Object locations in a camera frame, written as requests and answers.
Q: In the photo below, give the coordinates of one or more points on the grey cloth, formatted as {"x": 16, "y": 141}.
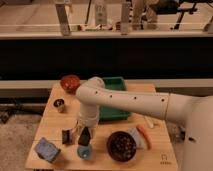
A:
{"x": 135, "y": 134}

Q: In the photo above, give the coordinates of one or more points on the small metal cup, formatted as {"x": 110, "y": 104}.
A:
{"x": 59, "y": 104}

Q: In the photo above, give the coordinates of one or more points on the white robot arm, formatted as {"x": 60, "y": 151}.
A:
{"x": 193, "y": 113}

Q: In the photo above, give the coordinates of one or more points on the dark bowl with beans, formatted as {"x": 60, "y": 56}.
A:
{"x": 121, "y": 146}

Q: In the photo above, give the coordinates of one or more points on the blue plastic cup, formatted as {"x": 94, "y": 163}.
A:
{"x": 84, "y": 152}

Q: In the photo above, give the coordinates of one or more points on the red-brown bowl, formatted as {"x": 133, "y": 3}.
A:
{"x": 70, "y": 83}

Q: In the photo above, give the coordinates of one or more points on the blue sponge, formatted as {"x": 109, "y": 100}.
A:
{"x": 46, "y": 150}

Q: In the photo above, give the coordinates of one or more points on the orange carrot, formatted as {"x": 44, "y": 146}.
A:
{"x": 145, "y": 136}

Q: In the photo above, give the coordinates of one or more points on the black eraser block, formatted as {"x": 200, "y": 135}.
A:
{"x": 66, "y": 137}

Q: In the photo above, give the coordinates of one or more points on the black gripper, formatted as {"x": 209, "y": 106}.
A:
{"x": 85, "y": 137}

